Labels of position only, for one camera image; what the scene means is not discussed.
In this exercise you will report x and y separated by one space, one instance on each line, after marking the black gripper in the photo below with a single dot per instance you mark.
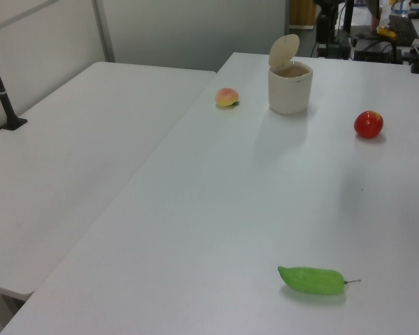
325 28

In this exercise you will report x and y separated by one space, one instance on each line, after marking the cream round bin lid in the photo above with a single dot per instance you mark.
283 49

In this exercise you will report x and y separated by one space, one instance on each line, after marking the white garbage bin body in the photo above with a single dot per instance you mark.
288 94

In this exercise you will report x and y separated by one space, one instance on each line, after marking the wooden panel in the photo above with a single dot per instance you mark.
302 13

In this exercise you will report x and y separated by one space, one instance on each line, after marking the black vertical stand pole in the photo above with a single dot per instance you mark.
348 15

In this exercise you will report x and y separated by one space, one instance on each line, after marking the black equipment box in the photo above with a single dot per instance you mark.
375 49

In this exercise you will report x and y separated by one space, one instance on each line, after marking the yellow tool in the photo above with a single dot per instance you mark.
385 31

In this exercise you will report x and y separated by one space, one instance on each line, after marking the black keyboard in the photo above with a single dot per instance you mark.
402 27

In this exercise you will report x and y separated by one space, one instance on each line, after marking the red apple toy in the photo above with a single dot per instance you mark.
368 124

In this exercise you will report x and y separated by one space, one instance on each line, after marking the peach toy fruit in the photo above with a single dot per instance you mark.
226 97

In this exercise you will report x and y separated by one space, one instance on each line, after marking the green pepper toy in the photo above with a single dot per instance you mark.
312 281

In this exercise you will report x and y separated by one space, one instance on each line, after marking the white side table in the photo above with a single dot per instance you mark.
73 157

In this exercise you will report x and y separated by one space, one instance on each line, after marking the black pole with base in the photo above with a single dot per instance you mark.
0 90

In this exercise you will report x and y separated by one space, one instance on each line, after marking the grey metal partition post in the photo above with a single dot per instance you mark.
103 31

